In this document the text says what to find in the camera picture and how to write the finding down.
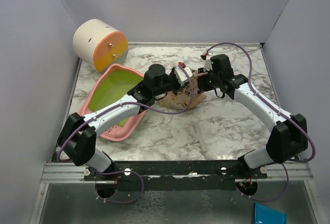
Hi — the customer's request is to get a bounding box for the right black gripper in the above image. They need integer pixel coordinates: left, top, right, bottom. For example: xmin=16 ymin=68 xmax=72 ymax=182
xmin=195 ymin=67 xmax=220 ymax=93

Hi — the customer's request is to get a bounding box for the beige cat litter bag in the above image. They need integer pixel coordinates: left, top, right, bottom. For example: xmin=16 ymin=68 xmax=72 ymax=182
xmin=158 ymin=71 xmax=207 ymax=110

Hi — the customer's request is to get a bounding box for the clear bag sealing clip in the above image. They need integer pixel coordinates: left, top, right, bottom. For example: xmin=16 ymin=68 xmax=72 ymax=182
xmin=193 ymin=123 xmax=207 ymax=152

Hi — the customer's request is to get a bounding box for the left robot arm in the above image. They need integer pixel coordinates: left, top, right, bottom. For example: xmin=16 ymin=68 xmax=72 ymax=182
xmin=57 ymin=63 xmax=194 ymax=180

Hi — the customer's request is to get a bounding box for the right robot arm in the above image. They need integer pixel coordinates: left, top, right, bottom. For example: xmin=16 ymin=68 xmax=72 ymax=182
xmin=197 ymin=54 xmax=308 ymax=178

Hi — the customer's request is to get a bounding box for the pink litter box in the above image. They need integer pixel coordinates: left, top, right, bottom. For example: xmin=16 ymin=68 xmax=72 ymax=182
xmin=79 ymin=63 xmax=145 ymax=142

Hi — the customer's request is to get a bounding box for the cream orange cylindrical container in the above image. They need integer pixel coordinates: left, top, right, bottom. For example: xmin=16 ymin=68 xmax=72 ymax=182
xmin=73 ymin=19 xmax=128 ymax=73

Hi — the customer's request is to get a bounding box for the blue plastic object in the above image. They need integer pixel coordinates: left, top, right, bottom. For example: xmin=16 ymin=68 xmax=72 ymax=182
xmin=254 ymin=203 xmax=287 ymax=224

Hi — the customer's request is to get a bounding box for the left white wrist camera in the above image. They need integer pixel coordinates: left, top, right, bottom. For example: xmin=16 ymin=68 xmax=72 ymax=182
xmin=174 ymin=66 xmax=194 ymax=86

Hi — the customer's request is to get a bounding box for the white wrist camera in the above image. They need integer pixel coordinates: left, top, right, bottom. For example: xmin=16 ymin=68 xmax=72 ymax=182
xmin=174 ymin=66 xmax=194 ymax=86
xmin=201 ymin=51 xmax=212 ymax=72

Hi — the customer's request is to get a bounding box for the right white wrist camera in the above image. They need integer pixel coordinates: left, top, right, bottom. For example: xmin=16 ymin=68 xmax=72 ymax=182
xmin=201 ymin=51 xmax=212 ymax=72

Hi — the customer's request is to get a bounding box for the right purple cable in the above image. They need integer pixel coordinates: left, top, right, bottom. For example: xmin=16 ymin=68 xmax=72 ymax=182
xmin=200 ymin=42 xmax=316 ymax=203

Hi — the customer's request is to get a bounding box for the purple cable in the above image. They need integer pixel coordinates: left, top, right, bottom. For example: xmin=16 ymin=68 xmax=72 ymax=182
xmin=57 ymin=65 xmax=195 ymax=204
xmin=200 ymin=42 xmax=316 ymax=203

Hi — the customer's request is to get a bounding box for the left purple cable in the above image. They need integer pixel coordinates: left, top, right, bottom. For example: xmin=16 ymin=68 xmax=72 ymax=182
xmin=57 ymin=65 xmax=195 ymax=204

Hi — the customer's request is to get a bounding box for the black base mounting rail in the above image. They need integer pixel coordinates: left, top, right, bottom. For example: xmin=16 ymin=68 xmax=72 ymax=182
xmin=84 ymin=160 xmax=267 ymax=191

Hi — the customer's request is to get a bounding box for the aluminium frame rail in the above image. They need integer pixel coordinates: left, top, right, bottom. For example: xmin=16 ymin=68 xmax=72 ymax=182
xmin=41 ymin=163 xmax=86 ymax=184

